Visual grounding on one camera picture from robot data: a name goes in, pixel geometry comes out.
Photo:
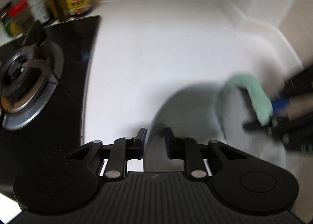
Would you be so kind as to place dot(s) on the gas burner with black grate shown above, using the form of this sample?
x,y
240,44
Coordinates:
x,y
27,82

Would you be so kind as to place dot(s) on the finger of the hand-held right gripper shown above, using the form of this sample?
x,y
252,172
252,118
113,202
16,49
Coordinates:
x,y
280,106
259,126

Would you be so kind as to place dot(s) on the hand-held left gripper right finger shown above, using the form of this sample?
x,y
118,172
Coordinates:
x,y
168,145

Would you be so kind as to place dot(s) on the white bowl with grey print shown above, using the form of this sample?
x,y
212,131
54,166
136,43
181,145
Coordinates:
x,y
190,116

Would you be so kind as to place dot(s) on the black glass gas cooktop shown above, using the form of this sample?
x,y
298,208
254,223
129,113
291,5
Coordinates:
x,y
63,106

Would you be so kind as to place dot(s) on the green cloth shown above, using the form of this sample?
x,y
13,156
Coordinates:
x,y
259,101

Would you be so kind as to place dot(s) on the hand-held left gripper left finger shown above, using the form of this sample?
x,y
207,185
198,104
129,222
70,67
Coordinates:
x,y
140,144

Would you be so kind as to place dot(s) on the red lid jar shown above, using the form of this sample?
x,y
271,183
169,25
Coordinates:
x,y
20,17

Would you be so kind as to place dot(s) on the dark lid green jar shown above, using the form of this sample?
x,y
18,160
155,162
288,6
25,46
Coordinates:
x,y
6,21

